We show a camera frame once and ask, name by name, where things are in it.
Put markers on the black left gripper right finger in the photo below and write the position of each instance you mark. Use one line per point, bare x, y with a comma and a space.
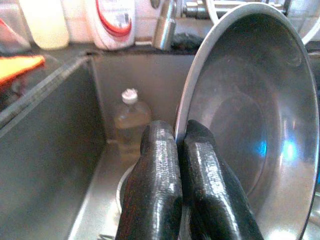
210, 190

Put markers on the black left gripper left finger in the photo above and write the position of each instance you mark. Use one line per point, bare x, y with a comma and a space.
155, 190

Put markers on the shallow steel bowl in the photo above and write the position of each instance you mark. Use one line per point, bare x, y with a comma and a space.
250, 100

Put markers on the small clear bottle white cap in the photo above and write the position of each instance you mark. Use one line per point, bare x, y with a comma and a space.
130, 117

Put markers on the stainless steel sink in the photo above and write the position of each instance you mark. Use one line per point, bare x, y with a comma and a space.
50, 137

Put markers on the white soap bottle red pump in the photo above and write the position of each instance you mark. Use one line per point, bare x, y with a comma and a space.
112, 25

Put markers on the steel faucet bar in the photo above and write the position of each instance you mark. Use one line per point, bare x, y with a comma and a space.
197, 11

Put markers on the orange cloth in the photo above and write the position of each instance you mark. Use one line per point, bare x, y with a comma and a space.
22, 63

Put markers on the translucent white pump bottle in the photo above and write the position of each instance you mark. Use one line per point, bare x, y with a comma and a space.
47, 27

